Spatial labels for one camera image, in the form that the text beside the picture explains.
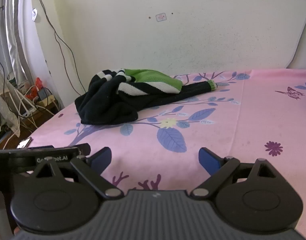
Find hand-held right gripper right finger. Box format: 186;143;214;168
189;147;280;200

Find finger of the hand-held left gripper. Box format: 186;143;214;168
68;143;91;156

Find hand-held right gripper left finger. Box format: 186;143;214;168
33;147;124;200

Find black green white striped sweater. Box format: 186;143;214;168
75;68;216;125

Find phone in brown case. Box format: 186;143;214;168
16;138;33;149

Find pink floral bed sheet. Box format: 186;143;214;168
25;68;306;233

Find wooden shelf board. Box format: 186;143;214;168
35;95;56;107

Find white patterned fabric panel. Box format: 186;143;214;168
0;60;20;137

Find red plastic object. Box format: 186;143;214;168
28;77;43;99

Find grey curtain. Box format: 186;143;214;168
0;0;47;85

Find dark wall cable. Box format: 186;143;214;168
30;0;86;98

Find grey wall cable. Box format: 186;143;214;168
287;11;306;68

